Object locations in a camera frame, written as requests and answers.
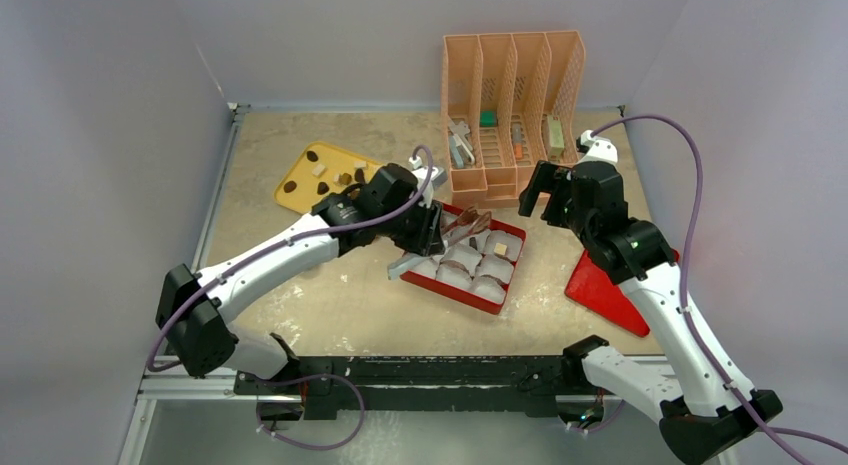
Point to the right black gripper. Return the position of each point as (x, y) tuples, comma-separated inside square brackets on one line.
[(559, 186)]

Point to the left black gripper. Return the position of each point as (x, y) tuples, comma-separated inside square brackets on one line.
[(427, 239)]

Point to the metal tongs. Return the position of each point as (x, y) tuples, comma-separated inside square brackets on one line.
[(447, 230)]

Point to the round dark chocolate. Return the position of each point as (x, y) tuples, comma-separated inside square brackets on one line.
[(468, 217)]

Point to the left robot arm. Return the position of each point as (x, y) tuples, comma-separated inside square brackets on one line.
[(197, 309)]

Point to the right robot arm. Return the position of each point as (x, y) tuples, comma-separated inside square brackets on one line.
[(709, 405)]

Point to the red chocolate box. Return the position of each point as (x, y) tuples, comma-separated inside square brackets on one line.
[(474, 277)]

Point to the beige box in organizer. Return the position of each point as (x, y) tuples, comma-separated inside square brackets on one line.
[(555, 138)]

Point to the orange marker in organizer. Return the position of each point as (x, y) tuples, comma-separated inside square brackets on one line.
[(517, 140)]

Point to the stapler in organizer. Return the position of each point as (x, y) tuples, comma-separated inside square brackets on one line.
[(460, 140)]

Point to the red box lid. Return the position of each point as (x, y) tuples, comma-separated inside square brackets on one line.
[(591, 288)]

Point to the peach desk organizer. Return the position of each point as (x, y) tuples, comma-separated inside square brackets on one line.
[(524, 77)]

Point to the green block in organizer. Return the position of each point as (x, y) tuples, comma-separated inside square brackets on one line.
[(488, 119)]

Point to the yellow tray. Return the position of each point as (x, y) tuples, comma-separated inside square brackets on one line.
[(306, 183)]

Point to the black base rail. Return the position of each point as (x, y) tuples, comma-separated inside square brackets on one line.
[(537, 386)]

